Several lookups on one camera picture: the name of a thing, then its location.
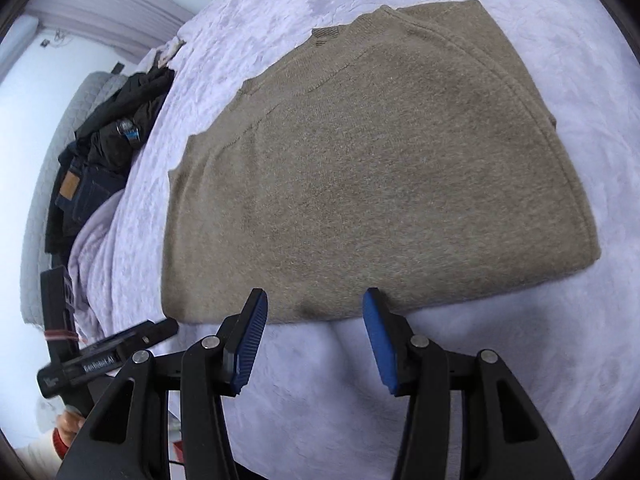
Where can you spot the blue hang tag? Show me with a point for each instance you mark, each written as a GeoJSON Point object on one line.
{"type": "Point", "coordinates": [127, 129]}

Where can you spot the lavender textured bed blanket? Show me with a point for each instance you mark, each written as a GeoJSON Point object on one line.
{"type": "Point", "coordinates": [500, 360]}

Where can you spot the beige cloth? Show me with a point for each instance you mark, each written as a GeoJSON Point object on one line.
{"type": "Point", "coordinates": [167, 52]}

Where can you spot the grey quilted headboard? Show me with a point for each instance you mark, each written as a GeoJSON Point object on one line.
{"type": "Point", "coordinates": [45, 185]}

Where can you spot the person's left hand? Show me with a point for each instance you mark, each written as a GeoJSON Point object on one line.
{"type": "Point", "coordinates": [70, 422]}

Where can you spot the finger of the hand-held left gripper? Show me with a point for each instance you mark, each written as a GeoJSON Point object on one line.
{"type": "Point", "coordinates": [160, 331]}

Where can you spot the person's left forearm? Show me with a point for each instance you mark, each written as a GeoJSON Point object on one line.
{"type": "Point", "coordinates": [42, 460]}

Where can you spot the dark blue jeans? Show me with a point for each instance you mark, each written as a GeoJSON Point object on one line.
{"type": "Point", "coordinates": [95, 195]}

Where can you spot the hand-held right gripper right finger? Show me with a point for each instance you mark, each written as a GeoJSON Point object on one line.
{"type": "Point", "coordinates": [380, 345]}

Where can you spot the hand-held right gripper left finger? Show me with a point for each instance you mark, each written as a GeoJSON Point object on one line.
{"type": "Point", "coordinates": [250, 342]}

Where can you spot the plain lavender throw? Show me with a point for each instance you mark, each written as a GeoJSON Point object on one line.
{"type": "Point", "coordinates": [95, 260]}

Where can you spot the black jacket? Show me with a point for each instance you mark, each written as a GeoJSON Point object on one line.
{"type": "Point", "coordinates": [110, 140]}

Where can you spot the brown knit sweater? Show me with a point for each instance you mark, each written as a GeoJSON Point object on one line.
{"type": "Point", "coordinates": [375, 160]}

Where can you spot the white pleated curtain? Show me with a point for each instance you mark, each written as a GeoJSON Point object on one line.
{"type": "Point", "coordinates": [115, 15]}

